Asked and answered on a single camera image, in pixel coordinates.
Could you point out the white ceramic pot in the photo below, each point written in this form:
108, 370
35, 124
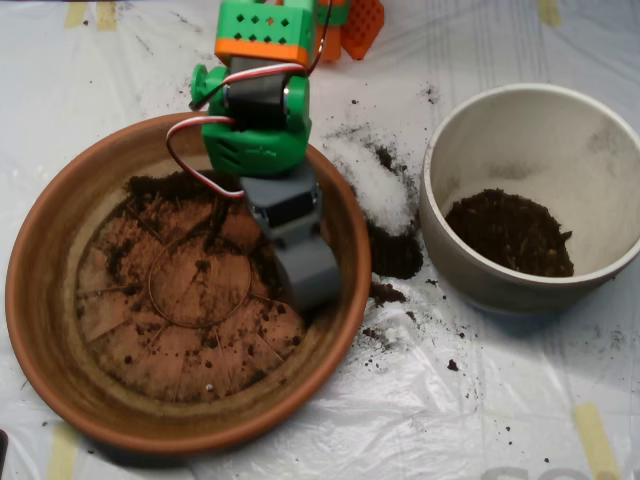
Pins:
500, 295

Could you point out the dark object at edge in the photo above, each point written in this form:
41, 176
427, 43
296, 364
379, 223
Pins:
3, 450

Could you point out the terracotta saucer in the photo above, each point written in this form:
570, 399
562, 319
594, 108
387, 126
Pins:
50, 325

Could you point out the orange robot base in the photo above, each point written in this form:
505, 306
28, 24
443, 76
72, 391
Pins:
365, 30

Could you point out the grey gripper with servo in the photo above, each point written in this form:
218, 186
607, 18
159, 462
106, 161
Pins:
281, 206

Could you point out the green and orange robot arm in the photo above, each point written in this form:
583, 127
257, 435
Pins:
260, 145

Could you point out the dark soil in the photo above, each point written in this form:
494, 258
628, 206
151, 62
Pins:
145, 185
505, 240

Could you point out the clear plastic sheet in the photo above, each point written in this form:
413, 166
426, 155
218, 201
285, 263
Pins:
450, 425

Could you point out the beige masking tape strip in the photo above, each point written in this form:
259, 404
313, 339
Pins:
62, 455
75, 15
106, 15
549, 12
595, 440

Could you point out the spilled soil heap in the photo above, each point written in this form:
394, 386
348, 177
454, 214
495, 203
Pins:
395, 255

